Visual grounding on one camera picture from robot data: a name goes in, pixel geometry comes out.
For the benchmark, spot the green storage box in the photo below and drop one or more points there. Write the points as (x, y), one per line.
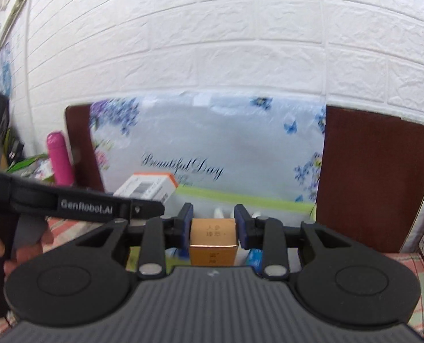
(251, 198)

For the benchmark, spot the floral wall poster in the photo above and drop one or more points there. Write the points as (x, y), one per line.
(2, 68)

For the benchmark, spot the plaid blanket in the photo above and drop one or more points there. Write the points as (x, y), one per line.
(423, 293)

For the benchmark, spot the floral plastic sheet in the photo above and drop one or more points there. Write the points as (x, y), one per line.
(215, 143)

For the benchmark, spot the blue packet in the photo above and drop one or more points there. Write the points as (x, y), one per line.
(255, 260)

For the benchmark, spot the white and orange box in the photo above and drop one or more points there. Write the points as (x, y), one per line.
(146, 185)

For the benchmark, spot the green plant leaves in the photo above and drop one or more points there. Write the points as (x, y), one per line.
(26, 162)

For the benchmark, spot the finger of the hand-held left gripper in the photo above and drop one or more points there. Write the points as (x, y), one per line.
(140, 208)

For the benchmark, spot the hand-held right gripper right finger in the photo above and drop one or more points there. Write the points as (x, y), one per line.
(239, 228)

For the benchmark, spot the dark brown board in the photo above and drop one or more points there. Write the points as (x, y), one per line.
(369, 178)

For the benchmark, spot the gold cardboard box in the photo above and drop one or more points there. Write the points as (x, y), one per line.
(213, 235)

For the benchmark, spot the pink bottle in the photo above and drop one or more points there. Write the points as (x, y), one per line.
(60, 157)

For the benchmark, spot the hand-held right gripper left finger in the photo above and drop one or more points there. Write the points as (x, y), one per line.
(187, 228)

